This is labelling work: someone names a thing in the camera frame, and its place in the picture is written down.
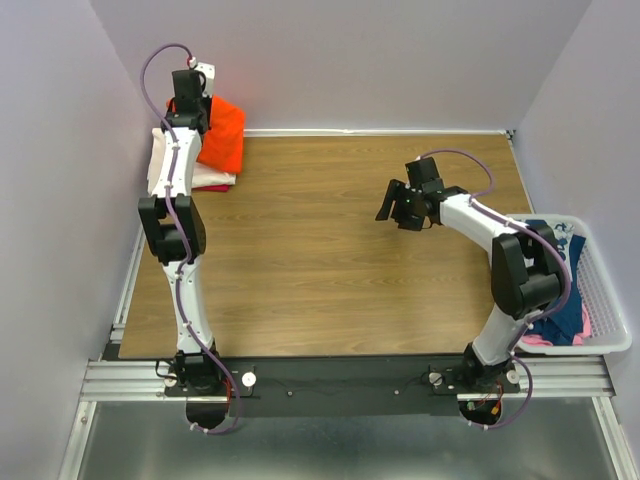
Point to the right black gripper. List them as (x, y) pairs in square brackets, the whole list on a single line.
[(396, 190)]

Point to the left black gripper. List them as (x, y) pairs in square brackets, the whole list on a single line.
[(205, 102)]

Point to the orange t shirt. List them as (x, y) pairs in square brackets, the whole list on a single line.
[(222, 147)]

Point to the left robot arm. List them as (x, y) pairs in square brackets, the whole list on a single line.
[(174, 230)]

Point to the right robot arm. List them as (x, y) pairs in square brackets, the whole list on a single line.
[(529, 279)]

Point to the folded red t shirt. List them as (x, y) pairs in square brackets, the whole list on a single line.
[(213, 188)]

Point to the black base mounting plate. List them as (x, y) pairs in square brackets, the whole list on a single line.
[(216, 394)]

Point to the pink t shirt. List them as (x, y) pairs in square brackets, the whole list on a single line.
[(545, 337)]

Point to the white plastic basket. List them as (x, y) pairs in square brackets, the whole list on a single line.
[(608, 332)]

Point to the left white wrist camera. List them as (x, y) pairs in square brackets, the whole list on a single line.
[(206, 73)]

